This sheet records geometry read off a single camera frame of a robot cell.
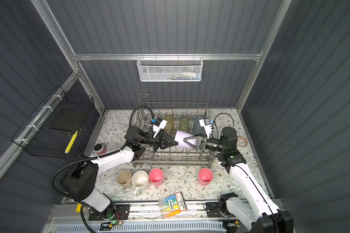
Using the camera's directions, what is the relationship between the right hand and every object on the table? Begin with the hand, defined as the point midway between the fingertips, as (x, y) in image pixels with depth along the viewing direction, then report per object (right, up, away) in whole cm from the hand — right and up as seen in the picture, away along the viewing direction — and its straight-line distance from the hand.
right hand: (187, 142), depth 66 cm
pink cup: (-17, -22, +17) cm, 33 cm away
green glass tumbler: (0, +7, +25) cm, 26 cm away
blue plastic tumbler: (+9, +5, +27) cm, 29 cm away
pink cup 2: (+12, -22, +18) cm, 31 cm away
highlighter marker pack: (-7, -33, +7) cm, 35 cm away
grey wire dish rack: (-5, -13, +28) cm, 31 cm away
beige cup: (-35, -22, +15) cm, 44 cm away
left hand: (-4, -1, -2) cm, 5 cm away
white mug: (-26, -24, +16) cm, 39 cm away
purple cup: (-4, +2, -2) cm, 5 cm away
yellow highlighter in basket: (-56, 0, +3) cm, 56 cm away
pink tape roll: (-54, -7, +25) cm, 60 cm away
